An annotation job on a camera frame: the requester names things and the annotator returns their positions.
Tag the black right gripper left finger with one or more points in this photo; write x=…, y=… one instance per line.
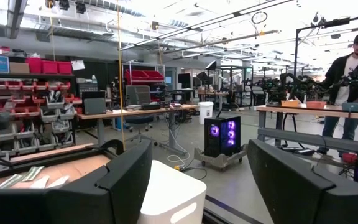
x=120, y=193

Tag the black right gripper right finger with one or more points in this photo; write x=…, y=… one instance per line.
x=291, y=199

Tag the adhesive bandage strip wrapper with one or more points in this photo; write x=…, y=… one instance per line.
x=33, y=173
x=58, y=182
x=10, y=181
x=40, y=182

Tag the black power bricks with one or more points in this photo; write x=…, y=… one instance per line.
x=303, y=152

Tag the white plastic bin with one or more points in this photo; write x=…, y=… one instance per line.
x=172, y=193

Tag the red floor object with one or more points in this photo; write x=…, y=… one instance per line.
x=349, y=157

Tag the wooden workbench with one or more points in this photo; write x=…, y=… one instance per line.
x=104, y=115

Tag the grey wheeled cart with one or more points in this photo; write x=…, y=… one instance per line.
x=219, y=161

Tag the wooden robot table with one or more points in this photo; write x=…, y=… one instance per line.
x=306, y=111

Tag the black flat device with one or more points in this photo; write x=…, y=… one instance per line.
x=150, y=106

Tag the black computer tower purple fans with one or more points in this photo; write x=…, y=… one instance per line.
x=208, y=146

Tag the grey office chair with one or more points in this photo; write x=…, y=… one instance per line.
x=138, y=95

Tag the teal bin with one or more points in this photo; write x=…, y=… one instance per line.
x=351, y=107

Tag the background black robot arms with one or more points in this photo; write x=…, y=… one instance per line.
x=303, y=85

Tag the white waste bin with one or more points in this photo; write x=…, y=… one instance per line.
x=205, y=113

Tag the black monitor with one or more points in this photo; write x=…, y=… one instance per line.
x=184, y=80

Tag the wooden background table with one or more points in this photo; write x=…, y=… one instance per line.
x=210, y=93

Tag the white paper sheet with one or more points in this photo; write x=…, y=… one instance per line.
x=78, y=64

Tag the red storage box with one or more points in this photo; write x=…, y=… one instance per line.
x=64, y=68
x=49, y=67
x=34, y=65

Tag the person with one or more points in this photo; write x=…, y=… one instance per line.
x=350, y=68

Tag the black studio softbox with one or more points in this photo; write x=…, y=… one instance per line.
x=212, y=66

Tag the cardboard box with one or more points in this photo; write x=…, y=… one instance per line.
x=19, y=68

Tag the grey ceiling pipe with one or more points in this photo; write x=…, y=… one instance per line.
x=228, y=40

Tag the long linear ceiling light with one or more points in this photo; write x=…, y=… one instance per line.
x=179, y=32

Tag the black frame workstation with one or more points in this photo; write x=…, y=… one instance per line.
x=230, y=77

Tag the black overhead camera gantry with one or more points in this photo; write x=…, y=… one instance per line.
x=337, y=22

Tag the grey ceiling duct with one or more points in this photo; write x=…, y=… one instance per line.
x=113, y=7

